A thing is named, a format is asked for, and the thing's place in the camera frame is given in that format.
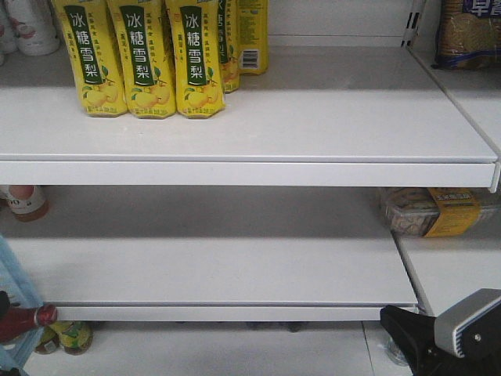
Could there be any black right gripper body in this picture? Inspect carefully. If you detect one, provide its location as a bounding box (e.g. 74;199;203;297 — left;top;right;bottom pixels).
406;347;500;375

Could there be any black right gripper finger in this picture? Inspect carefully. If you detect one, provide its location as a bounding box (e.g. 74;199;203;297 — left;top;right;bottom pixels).
380;305;435;368

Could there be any red aluminium Coca-Cola bottle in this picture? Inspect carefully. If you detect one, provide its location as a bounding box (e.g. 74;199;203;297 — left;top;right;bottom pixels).
1;305;58;343

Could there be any light blue plastic basket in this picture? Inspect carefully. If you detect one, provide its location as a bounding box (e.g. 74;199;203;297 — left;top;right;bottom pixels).
1;237;44;376

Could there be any clear water bottle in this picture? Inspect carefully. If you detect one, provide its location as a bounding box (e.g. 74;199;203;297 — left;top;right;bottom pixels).
386;337;409;367

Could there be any clear pastry box yellow label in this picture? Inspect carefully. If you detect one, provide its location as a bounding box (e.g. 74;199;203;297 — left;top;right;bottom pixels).
378;187;500;237

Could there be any white metal shelf unit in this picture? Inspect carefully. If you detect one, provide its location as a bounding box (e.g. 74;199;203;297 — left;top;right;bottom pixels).
1;1;500;321

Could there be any blue oat biscuit bag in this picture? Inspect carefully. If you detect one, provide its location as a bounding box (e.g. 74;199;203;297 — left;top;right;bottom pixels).
434;0;500;70

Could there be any green tea bottle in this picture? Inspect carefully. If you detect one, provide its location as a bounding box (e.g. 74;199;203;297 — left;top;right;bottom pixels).
59;321;93;356
34;327;59;355

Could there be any yellow pear drink bottle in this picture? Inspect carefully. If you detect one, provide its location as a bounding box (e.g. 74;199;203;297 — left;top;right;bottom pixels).
166;1;225;119
237;0;269;74
52;1;128;118
107;1;177;119
217;0;240;93

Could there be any orange C100 juice bottle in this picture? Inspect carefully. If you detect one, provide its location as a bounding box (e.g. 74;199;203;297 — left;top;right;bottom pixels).
1;185;49;222

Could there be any white peach yogurt bottle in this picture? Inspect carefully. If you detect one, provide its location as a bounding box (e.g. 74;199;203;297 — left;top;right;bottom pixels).
5;1;59;56

